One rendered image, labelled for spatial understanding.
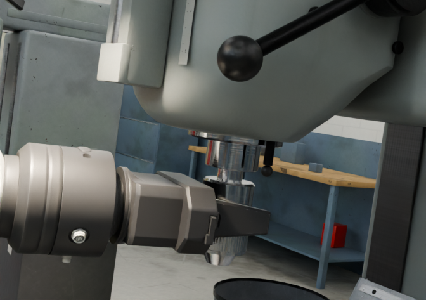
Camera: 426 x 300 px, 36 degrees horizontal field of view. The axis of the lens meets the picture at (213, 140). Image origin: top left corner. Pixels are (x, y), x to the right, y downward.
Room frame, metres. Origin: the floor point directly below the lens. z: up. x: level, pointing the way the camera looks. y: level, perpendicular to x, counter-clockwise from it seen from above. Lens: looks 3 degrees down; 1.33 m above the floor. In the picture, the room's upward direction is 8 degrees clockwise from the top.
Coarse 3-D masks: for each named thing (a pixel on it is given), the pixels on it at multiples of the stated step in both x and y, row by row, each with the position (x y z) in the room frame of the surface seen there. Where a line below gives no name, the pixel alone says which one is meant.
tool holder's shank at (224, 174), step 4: (220, 172) 0.58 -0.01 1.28; (224, 172) 0.58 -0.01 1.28; (228, 172) 0.58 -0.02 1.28; (232, 172) 0.57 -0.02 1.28; (236, 172) 0.58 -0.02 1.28; (240, 172) 0.58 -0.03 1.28; (220, 176) 0.58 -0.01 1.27; (224, 176) 0.58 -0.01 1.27; (228, 176) 0.57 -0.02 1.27; (232, 176) 0.57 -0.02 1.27; (236, 176) 0.58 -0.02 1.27; (240, 176) 0.58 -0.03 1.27; (224, 180) 0.58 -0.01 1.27; (228, 180) 0.58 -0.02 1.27; (232, 180) 0.58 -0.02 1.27; (236, 180) 0.58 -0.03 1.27; (240, 180) 0.58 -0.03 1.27
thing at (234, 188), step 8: (208, 176) 0.59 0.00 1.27; (216, 176) 0.60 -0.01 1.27; (208, 184) 0.57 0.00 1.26; (216, 184) 0.57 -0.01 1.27; (224, 184) 0.56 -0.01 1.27; (232, 184) 0.56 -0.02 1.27; (240, 184) 0.57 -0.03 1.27; (248, 184) 0.57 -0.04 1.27; (216, 192) 0.57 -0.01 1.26; (224, 192) 0.56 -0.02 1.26; (232, 192) 0.56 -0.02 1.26; (240, 192) 0.57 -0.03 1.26; (248, 192) 0.57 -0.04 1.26
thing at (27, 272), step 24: (0, 240) 0.88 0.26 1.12; (0, 264) 0.86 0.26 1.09; (24, 264) 0.77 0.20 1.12; (48, 264) 0.79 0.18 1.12; (72, 264) 0.80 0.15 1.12; (96, 264) 0.82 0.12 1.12; (0, 288) 0.85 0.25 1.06; (24, 288) 0.77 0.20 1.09; (48, 288) 0.79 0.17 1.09; (72, 288) 0.80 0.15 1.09; (96, 288) 0.82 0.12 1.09
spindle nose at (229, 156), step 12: (216, 144) 0.57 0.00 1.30; (228, 144) 0.56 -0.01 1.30; (240, 144) 0.56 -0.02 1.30; (216, 156) 0.57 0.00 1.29; (228, 156) 0.56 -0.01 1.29; (240, 156) 0.56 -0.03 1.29; (252, 156) 0.57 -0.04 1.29; (228, 168) 0.56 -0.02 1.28; (240, 168) 0.56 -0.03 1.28; (252, 168) 0.57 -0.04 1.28
